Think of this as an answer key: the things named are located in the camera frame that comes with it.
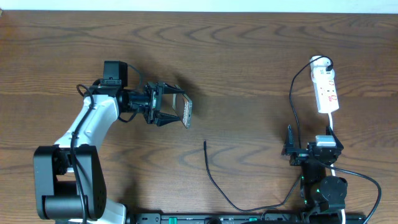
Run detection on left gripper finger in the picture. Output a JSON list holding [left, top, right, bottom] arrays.
[[162, 83, 185, 94], [154, 111, 180, 126]]

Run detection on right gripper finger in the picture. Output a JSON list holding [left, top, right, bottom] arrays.
[[283, 125, 294, 150], [326, 126, 342, 146]]

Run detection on bronze Galaxy smartphone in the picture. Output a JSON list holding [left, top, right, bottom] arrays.
[[172, 92, 193, 129]]

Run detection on black charger cable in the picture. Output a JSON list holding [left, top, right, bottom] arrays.
[[203, 55, 335, 213]]

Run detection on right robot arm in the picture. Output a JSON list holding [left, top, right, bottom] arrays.
[[282, 126, 348, 223]]

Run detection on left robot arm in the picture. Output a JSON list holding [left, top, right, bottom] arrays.
[[33, 61, 193, 223]]

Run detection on white power strip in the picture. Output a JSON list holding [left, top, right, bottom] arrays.
[[310, 55, 339, 114]]

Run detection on white power strip cord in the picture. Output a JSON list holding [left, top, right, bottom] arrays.
[[328, 112, 347, 224]]

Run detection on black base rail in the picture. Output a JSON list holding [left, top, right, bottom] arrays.
[[133, 212, 368, 224]]

